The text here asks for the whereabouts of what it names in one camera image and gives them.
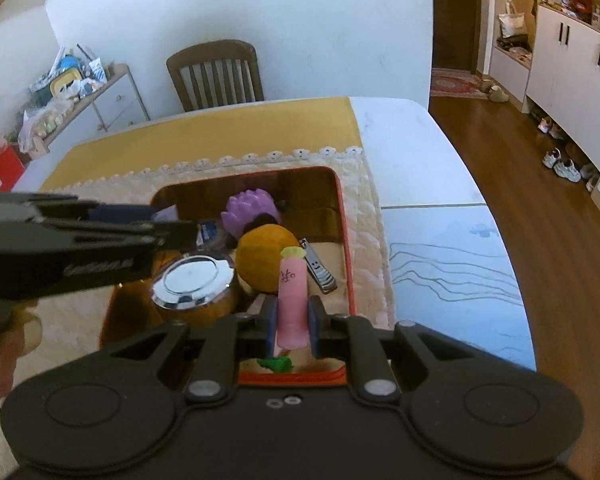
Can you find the small green object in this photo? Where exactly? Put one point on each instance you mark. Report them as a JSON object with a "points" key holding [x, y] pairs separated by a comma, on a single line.
{"points": [[275, 364]]}

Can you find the jar with metal lid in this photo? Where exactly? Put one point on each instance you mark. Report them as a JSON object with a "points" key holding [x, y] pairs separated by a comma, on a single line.
{"points": [[192, 285]]}

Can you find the white drawer cabinet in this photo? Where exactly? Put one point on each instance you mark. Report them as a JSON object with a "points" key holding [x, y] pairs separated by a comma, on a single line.
{"points": [[115, 105]]}

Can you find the purple spiky toy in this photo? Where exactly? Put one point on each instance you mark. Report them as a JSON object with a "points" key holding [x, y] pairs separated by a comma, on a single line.
{"points": [[250, 207]]}

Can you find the red tin box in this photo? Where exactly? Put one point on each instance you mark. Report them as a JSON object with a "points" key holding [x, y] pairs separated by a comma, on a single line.
{"points": [[347, 240]]}

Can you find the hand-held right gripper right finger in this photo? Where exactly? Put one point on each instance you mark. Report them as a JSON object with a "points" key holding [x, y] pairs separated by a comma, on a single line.
{"points": [[316, 329]]}

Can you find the white low bench shelf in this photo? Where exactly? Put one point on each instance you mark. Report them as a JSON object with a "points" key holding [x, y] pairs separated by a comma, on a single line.
{"points": [[510, 67]]}

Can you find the person's left hand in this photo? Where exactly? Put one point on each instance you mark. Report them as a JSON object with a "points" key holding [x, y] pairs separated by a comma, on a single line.
{"points": [[15, 340]]}

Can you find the silver nail clipper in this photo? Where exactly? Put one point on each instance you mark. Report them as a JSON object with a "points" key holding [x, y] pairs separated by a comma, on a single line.
{"points": [[320, 267]]}

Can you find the small white shoes pair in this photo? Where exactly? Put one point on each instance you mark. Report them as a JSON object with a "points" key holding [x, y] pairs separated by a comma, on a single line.
{"points": [[550, 127]]}

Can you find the red cardboard box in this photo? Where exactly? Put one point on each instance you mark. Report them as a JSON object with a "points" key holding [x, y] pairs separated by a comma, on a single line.
{"points": [[0, 167]]}

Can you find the red patterned rug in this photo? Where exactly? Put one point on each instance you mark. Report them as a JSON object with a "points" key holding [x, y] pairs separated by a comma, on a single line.
{"points": [[452, 84]]}

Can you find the white tote bag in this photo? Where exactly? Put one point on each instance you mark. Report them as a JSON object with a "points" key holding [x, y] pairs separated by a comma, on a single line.
{"points": [[512, 22]]}

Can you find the blue yellow storage case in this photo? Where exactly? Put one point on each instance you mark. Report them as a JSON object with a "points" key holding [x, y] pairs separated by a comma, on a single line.
{"points": [[65, 77]]}

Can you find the yellow table runner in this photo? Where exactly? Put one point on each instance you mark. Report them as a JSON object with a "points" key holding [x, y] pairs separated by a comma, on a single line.
{"points": [[205, 127]]}

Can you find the white sneakers pair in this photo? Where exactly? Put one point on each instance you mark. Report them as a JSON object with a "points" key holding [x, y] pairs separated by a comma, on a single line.
{"points": [[562, 166]]}

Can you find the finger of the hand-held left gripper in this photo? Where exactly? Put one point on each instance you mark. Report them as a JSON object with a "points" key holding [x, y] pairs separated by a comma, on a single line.
{"points": [[170, 235], [125, 213]]}

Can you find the wooden chair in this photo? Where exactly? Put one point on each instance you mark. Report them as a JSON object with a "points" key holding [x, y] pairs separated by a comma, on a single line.
{"points": [[215, 77]]}

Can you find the clear plastic bag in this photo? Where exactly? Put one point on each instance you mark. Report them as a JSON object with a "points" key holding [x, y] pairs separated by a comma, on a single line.
{"points": [[42, 122]]}

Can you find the beige slippers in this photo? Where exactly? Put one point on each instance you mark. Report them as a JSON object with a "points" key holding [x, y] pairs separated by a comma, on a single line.
{"points": [[495, 92]]}

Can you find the white shoe cabinet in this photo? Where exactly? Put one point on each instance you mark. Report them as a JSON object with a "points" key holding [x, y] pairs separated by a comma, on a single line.
{"points": [[575, 85]]}

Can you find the brown wooden door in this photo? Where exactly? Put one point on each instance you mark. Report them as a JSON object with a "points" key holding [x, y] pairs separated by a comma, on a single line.
{"points": [[455, 20]]}

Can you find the orange ball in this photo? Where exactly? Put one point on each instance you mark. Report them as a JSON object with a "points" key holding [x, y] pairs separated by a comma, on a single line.
{"points": [[262, 260]]}

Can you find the dark jar with blue label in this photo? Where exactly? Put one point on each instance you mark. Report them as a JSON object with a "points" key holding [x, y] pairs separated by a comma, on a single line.
{"points": [[211, 234]]}

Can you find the pink tube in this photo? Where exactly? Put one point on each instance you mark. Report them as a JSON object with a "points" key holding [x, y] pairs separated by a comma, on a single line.
{"points": [[292, 300]]}

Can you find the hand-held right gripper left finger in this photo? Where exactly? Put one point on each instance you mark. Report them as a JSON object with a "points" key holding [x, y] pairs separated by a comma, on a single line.
{"points": [[269, 327]]}

